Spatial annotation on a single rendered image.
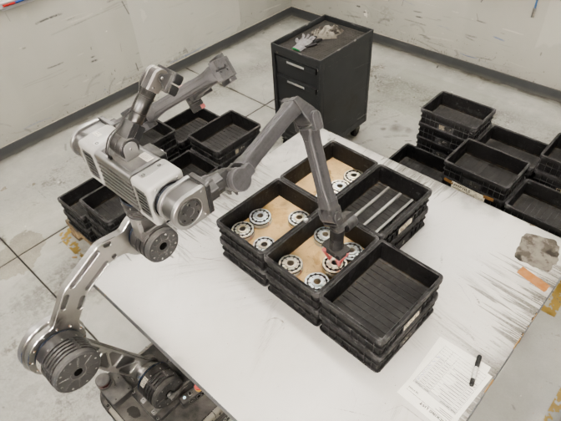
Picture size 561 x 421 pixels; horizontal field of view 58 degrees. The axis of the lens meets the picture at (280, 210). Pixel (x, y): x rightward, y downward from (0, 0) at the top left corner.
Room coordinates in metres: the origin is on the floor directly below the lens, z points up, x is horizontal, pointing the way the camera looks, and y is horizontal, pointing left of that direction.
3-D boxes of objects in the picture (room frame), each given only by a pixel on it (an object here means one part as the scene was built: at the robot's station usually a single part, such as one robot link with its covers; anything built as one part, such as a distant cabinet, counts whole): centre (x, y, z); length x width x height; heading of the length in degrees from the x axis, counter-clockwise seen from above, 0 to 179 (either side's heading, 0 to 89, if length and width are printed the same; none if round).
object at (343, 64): (3.39, -0.38, 0.45); 0.60 x 0.45 x 0.90; 135
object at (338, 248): (1.33, -0.21, 1.00); 0.10 x 0.07 x 0.07; 42
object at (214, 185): (1.19, 0.22, 1.45); 0.09 x 0.08 x 0.12; 45
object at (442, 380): (0.88, -0.57, 0.70); 0.33 x 0.23 x 0.01; 135
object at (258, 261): (1.60, 0.04, 0.87); 0.40 x 0.30 x 0.11; 133
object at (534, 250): (1.47, -1.16, 0.71); 0.22 x 0.19 x 0.01; 135
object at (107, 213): (2.20, 0.90, 0.37); 0.40 x 0.30 x 0.45; 135
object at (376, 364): (1.16, -0.36, 0.76); 0.40 x 0.30 x 0.12; 133
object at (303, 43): (3.37, -0.24, 0.88); 0.25 x 0.19 x 0.03; 135
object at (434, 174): (2.54, -0.94, 0.26); 0.40 x 0.30 x 0.23; 45
